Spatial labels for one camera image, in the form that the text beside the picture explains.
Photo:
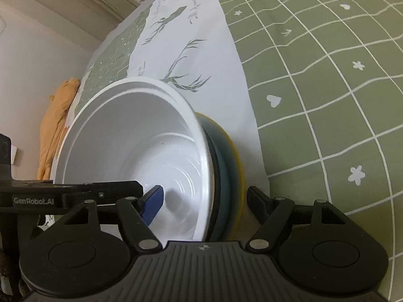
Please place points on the white plastic bowl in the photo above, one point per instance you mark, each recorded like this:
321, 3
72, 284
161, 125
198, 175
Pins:
126, 138

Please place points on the white printed cloth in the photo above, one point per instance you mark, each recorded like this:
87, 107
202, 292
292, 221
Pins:
195, 53

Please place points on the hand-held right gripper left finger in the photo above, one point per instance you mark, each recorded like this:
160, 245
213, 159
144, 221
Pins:
154, 203

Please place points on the yellow plate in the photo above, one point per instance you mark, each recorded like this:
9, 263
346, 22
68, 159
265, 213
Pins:
238, 176

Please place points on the green checked blanket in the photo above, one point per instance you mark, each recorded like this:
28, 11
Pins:
330, 100

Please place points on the orange cloth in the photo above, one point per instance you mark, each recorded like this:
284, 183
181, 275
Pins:
55, 125

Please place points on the blue bowl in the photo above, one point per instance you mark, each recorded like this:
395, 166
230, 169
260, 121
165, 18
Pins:
222, 176

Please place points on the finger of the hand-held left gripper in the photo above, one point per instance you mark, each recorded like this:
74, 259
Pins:
107, 190

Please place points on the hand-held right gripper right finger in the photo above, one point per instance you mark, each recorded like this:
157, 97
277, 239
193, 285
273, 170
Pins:
256, 202

